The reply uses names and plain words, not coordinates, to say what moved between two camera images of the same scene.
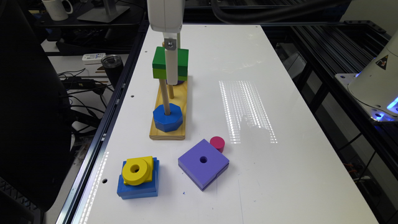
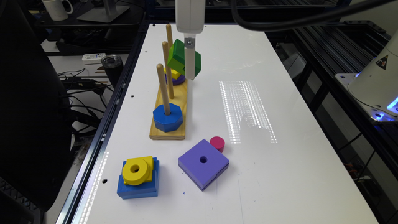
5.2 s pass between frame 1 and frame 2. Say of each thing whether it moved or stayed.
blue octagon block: stayed
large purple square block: stayed
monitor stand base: stayed
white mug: stayed
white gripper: moved
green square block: moved
